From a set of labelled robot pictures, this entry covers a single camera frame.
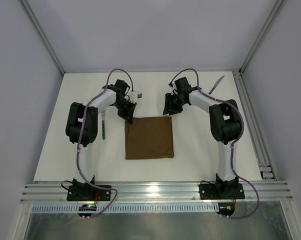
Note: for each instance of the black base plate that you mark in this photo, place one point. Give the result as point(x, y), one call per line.
point(221, 190)
point(87, 193)

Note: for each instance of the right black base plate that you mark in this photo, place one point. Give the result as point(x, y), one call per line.
point(221, 190)

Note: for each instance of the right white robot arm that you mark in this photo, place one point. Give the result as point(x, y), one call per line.
point(226, 127)

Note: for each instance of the brown cloth napkin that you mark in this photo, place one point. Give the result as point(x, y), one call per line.
point(149, 138)

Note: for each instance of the left aluminium frame post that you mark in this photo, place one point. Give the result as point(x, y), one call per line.
point(41, 33)

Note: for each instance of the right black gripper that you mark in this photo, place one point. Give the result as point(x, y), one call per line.
point(172, 103)

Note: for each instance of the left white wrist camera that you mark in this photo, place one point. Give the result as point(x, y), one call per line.
point(134, 96)

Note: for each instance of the aluminium frame post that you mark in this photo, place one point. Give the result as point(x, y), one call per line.
point(41, 33)
point(263, 32)

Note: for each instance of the right aluminium frame post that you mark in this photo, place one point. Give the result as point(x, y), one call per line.
point(263, 32)

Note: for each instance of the slotted cable duct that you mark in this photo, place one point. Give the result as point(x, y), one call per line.
point(125, 208)

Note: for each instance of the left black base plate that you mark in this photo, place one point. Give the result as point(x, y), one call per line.
point(87, 193)

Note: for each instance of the knife with green handle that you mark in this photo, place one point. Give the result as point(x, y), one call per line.
point(216, 84)

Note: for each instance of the fork with green handle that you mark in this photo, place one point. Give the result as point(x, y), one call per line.
point(103, 121)

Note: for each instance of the aluminium mounting rail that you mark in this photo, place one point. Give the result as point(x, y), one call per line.
point(151, 192)

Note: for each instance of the right side aluminium rail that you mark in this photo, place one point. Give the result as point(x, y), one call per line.
point(263, 157)

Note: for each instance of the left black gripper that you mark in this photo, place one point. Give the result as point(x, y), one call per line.
point(127, 109)

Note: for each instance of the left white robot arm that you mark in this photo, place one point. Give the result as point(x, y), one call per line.
point(82, 130)

